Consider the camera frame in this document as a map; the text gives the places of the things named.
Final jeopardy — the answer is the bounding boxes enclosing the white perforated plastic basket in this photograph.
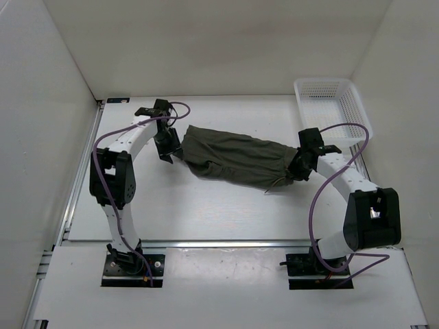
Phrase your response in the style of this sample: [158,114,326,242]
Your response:
[294,77,373,148]

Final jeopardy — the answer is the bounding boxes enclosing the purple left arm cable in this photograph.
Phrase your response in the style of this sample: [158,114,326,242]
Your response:
[91,101,191,280]

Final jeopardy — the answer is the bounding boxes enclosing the aluminium right side rail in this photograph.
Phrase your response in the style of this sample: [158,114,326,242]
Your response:
[349,143,371,180]

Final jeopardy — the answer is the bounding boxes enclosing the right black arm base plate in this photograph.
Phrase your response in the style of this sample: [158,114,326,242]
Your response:
[279,252,354,291]

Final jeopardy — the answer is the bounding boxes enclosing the aluminium front rail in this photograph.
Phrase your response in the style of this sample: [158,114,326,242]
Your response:
[141,239,311,249]

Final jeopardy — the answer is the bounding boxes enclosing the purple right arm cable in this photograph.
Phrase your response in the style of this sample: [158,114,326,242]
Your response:
[308,123,391,286]

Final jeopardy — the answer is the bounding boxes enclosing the dark corner label sticker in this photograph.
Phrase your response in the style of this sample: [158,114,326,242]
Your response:
[106,97,130,103]

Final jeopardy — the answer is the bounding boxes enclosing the aluminium rail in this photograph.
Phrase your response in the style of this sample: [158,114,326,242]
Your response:
[21,99,106,328]
[349,143,371,180]
[141,239,311,249]

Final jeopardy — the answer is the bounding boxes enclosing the olive green shorts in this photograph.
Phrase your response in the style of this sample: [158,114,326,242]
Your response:
[181,125,297,191]

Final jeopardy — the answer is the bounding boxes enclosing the aluminium left side rail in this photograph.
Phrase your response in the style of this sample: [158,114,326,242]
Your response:
[21,99,106,328]

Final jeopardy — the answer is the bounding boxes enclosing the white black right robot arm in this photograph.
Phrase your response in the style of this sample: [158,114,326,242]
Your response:
[288,127,402,274]

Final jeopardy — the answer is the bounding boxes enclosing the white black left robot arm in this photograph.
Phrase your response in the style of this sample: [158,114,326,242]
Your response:
[89,99,191,277]

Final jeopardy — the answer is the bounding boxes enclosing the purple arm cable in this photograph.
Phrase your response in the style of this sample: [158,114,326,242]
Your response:
[308,123,391,286]
[91,101,191,280]

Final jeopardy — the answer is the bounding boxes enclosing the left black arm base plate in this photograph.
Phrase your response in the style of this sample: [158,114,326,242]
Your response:
[101,254,165,289]

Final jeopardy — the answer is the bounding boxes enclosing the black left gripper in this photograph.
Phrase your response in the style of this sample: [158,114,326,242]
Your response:
[154,127,183,164]

